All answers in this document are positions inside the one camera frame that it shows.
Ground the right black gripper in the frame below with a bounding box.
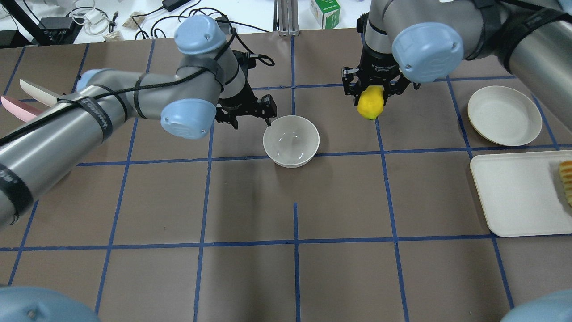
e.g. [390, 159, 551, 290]
[342, 45, 412, 107]

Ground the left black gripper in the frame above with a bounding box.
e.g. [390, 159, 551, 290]
[216, 83, 278, 130]

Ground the yellow lemon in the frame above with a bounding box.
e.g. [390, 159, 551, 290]
[356, 85, 385, 120]

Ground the white bowl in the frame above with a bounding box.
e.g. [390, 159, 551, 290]
[263, 115, 321, 168]

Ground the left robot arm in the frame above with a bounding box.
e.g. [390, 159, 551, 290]
[0, 15, 277, 228]

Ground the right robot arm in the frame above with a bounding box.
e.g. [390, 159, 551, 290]
[342, 0, 571, 128]

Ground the green white carton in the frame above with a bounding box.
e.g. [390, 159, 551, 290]
[310, 0, 341, 30]

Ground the cream round plate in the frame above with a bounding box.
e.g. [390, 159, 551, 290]
[467, 86, 543, 147]

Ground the cream rectangular tray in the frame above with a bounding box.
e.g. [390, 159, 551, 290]
[470, 150, 572, 237]

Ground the white plate in rack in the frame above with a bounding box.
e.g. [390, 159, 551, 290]
[20, 79, 63, 107]

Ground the sliced yellow food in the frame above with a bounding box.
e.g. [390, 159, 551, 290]
[559, 160, 572, 207]

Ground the pink plate in rack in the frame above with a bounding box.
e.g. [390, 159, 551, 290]
[1, 96, 43, 123]

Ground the aluminium frame post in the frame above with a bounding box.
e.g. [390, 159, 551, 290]
[273, 0, 300, 37]

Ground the black cables bundle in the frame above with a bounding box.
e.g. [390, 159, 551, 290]
[130, 0, 271, 40]

